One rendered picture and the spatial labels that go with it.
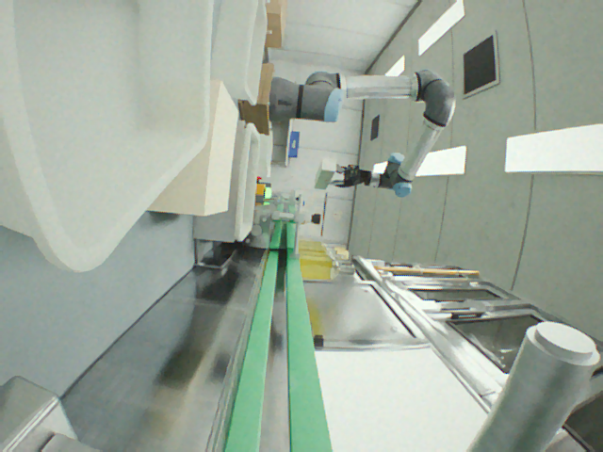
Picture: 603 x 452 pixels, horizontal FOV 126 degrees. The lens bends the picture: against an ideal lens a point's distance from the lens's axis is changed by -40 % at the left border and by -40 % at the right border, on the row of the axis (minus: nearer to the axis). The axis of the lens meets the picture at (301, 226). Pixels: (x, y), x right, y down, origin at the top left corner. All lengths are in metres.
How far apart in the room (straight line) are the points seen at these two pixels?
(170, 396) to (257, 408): 0.07
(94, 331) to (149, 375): 0.07
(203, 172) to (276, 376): 0.23
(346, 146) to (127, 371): 6.80
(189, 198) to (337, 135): 6.65
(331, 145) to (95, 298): 6.69
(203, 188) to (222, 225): 0.19
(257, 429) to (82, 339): 0.16
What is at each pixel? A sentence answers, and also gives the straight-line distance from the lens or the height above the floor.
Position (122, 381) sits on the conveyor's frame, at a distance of 0.25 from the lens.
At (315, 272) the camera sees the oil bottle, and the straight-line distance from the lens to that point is 0.74.
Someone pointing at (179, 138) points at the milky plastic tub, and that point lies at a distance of 0.28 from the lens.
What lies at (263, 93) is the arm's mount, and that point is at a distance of 0.80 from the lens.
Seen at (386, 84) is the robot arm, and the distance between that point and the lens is 1.00.
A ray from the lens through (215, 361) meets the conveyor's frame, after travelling 0.26.
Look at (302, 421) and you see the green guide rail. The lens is 0.24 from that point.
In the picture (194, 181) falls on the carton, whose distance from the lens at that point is 0.31.
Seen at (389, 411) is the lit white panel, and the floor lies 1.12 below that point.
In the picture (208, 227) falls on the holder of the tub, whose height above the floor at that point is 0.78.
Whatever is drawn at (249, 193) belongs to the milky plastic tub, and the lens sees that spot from 0.62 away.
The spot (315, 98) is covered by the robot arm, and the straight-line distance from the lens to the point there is 0.83.
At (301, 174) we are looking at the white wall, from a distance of 6.65.
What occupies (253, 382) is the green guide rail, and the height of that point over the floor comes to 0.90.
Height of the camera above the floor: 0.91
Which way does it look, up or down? 4 degrees up
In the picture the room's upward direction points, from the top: 95 degrees clockwise
